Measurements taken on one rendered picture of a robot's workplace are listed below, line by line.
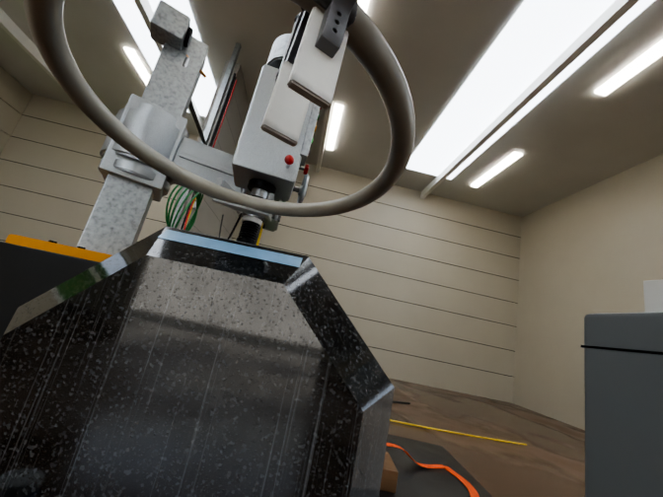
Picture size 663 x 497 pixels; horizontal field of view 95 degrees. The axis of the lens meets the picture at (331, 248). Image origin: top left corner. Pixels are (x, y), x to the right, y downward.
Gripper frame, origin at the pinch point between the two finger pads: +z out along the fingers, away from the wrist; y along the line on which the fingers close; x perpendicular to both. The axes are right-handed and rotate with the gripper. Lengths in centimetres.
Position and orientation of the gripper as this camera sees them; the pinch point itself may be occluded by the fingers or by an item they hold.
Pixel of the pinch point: (302, 85)
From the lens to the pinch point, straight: 26.0
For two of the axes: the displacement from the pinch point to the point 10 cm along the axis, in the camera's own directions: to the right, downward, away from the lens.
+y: -5.1, 1.9, 8.4
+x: -8.4, -3.3, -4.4
